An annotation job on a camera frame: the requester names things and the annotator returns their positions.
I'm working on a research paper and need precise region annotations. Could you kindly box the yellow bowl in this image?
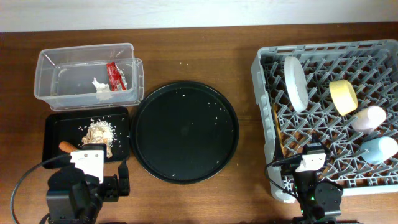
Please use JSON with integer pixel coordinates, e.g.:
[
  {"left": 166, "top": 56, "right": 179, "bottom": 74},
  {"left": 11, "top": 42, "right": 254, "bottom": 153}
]
[{"left": 329, "top": 80, "right": 358, "bottom": 116}]

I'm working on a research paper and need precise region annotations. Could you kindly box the white tissue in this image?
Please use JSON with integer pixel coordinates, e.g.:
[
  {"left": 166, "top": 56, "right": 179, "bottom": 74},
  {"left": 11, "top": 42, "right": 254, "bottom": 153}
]
[{"left": 92, "top": 78, "right": 112, "bottom": 100}]

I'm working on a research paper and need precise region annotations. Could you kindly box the grey dishwasher rack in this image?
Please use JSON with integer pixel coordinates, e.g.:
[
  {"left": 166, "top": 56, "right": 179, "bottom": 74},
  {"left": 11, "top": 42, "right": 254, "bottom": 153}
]
[{"left": 251, "top": 40, "right": 397, "bottom": 196}]

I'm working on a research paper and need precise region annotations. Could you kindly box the nut shells and rice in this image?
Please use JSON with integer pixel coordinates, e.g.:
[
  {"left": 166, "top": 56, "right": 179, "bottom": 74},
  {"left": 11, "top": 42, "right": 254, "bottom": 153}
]
[{"left": 81, "top": 121, "right": 114, "bottom": 159}]

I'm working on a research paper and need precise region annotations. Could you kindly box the grey round plate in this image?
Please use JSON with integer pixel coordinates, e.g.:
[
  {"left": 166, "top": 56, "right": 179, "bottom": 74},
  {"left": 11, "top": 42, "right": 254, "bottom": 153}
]
[{"left": 284, "top": 56, "right": 308, "bottom": 113}]

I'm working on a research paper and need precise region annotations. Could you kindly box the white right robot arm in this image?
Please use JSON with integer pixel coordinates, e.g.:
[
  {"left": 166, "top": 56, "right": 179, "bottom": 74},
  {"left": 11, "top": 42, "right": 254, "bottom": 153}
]
[{"left": 272, "top": 153, "right": 343, "bottom": 224}]

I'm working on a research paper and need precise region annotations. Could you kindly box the orange carrot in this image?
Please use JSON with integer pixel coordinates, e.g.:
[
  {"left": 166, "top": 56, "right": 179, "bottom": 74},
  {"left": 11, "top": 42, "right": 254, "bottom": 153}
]
[{"left": 59, "top": 141, "right": 78, "bottom": 154}]

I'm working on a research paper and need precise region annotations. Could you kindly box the red snack wrapper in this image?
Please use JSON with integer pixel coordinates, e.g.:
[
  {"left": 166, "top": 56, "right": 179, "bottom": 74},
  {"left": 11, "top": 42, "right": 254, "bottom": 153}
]
[{"left": 106, "top": 62, "right": 127, "bottom": 91}]

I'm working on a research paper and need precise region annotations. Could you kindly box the round black serving tray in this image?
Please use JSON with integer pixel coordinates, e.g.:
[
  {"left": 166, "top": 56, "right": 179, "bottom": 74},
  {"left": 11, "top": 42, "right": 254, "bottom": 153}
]
[{"left": 130, "top": 81, "right": 239, "bottom": 185}]

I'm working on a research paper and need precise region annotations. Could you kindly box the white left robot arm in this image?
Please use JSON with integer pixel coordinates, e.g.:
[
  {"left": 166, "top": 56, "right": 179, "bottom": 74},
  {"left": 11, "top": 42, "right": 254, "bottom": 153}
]
[{"left": 40, "top": 160, "right": 131, "bottom": 223}]

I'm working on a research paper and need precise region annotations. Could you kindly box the black rectangular tray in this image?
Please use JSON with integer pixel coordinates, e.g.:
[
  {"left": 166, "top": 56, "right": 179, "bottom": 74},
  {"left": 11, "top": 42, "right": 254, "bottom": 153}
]
[{"left": 42, "top": 107, "right": 130, "bottom": 163}]

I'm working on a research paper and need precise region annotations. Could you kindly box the blue cup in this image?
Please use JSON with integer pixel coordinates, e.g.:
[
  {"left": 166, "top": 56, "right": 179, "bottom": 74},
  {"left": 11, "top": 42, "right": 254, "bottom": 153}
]
[{"left": 360, "top": 136, "right": 397, "bottom": 165}]

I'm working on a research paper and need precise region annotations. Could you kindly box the pink cup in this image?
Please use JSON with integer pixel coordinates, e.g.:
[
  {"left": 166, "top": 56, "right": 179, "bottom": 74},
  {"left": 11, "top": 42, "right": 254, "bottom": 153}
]
[{"left": 352, "top": 106, "right": 387, "bottom": 134}]

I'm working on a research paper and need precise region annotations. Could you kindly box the clear plastic bin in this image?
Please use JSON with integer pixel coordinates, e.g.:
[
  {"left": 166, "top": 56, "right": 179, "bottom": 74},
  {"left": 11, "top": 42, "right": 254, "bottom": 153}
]
[{"left": 34, "top": 43, "right": 144, "bottom": 111}]

